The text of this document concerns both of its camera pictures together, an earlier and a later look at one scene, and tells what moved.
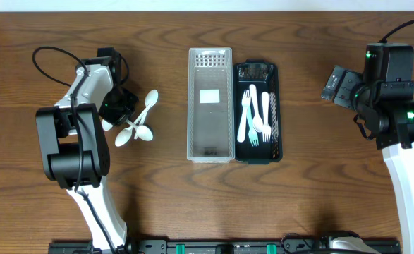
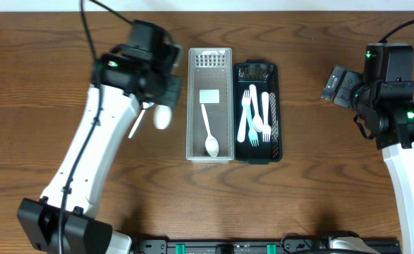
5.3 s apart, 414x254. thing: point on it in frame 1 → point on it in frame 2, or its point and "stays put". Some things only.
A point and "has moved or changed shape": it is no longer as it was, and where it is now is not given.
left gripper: (118, 110) → (171, 90)
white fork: (245, 104) stays put
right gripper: (343, 89) stays put
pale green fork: (252, 134) stays put
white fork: (266, 130) stays put
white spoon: (106, 125) has moved or changed shape
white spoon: (257, 122) stays put
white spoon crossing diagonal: (142, 132) → (162, 116)
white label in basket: (209, 96) stays put
